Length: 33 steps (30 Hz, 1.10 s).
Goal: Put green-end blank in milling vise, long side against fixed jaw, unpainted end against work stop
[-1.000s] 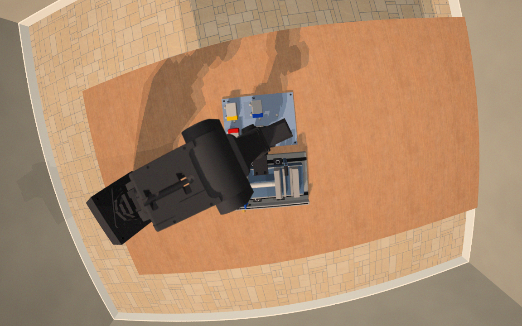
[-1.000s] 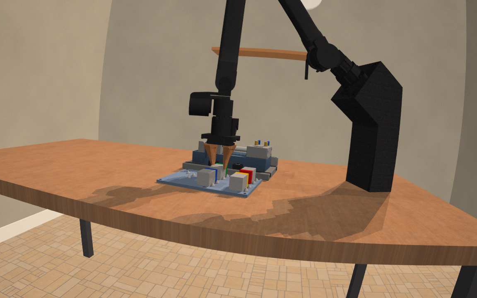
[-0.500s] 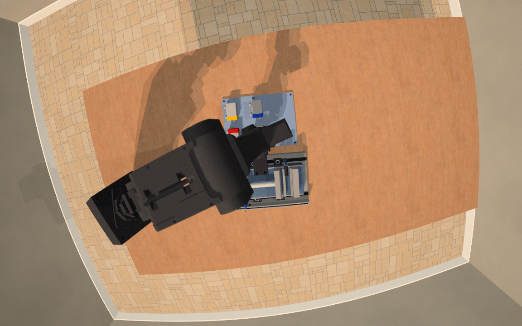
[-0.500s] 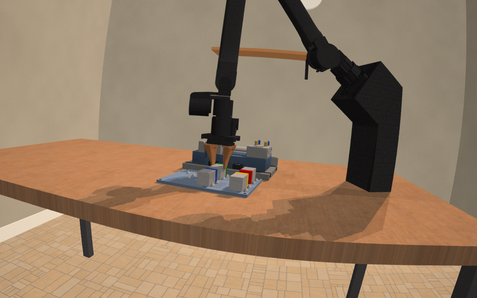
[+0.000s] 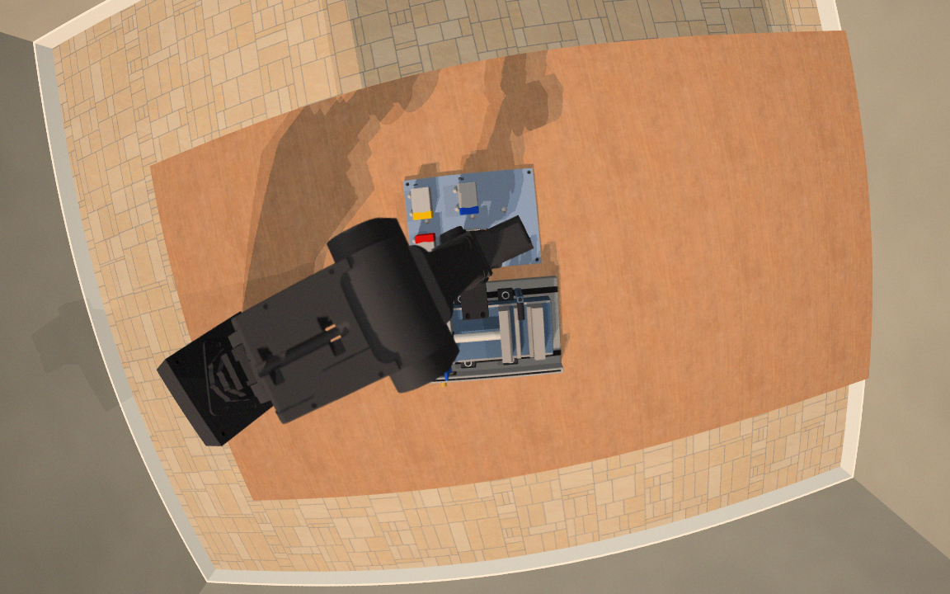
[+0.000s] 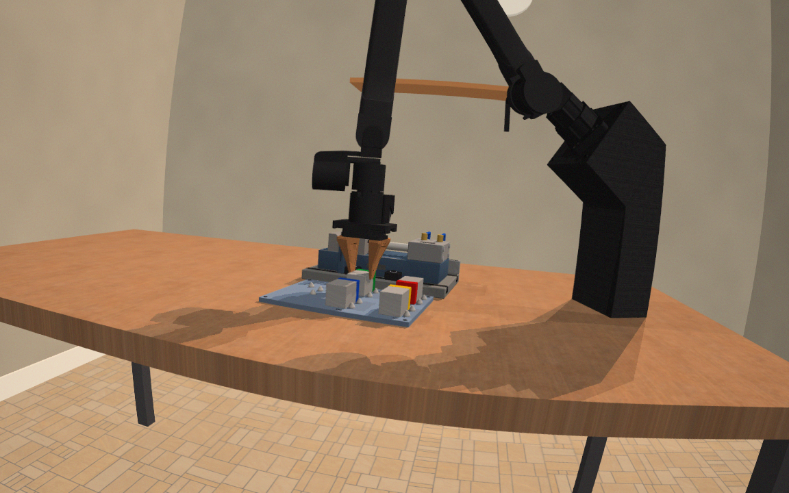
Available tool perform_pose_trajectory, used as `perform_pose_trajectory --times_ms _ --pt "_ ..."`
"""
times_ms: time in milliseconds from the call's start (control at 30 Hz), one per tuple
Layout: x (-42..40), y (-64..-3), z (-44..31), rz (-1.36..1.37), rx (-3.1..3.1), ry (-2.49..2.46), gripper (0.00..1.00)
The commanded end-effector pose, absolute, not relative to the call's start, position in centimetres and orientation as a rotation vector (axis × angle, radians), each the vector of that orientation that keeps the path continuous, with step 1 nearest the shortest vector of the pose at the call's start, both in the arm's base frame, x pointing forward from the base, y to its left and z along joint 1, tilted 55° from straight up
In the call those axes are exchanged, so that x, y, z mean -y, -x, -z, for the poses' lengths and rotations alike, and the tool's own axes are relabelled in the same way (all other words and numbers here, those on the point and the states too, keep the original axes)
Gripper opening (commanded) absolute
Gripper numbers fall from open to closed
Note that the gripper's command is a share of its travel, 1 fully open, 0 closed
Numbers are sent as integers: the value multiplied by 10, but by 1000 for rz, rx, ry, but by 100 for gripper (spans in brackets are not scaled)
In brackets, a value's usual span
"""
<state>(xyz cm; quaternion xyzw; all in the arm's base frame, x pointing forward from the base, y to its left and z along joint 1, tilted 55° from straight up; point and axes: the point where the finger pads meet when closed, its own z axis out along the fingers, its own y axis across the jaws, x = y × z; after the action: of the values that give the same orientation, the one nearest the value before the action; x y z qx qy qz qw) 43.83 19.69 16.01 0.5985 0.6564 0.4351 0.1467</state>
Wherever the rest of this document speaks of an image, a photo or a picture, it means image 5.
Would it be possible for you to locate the beige flat bar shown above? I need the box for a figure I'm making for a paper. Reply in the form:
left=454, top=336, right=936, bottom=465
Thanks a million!
left=526, top=304, right=534, bottom=357

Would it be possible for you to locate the beige rectangular bar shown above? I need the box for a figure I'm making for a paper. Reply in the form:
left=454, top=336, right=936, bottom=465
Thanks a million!
left=514, top=305, right=521, bottom=359

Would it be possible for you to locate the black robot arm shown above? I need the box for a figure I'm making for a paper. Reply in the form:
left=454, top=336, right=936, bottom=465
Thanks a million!
left=203, top=215, right=534, bottom=424

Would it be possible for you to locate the white block with yellow end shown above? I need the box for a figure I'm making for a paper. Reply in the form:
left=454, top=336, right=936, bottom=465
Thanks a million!
left=411, top=187, right=434, bottom=220

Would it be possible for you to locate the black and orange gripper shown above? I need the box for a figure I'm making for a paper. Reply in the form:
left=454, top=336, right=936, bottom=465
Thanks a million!
left=473, top=229, right=502, bottom=269

